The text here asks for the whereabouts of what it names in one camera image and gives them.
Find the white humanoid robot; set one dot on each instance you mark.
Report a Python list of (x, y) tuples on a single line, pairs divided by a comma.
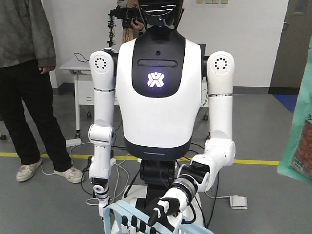
[(159, 63)]

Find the white desk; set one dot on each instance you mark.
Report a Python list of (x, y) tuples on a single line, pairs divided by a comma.
[(78, 80)]

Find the person in grey jacket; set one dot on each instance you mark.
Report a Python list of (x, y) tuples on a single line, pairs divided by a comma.
[(27, 56)]

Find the white foot pedal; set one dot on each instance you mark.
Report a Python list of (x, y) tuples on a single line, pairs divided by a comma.
[(238, 202)]

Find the person in beige hoodie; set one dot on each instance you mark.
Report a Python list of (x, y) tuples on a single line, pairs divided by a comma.
[(133, 26)]

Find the teal goji berry pouch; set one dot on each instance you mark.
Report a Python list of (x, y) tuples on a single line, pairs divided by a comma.
[(296, 161)]

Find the light blue shopping basket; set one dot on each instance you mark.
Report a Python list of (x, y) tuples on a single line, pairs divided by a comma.
[(123, 218)]

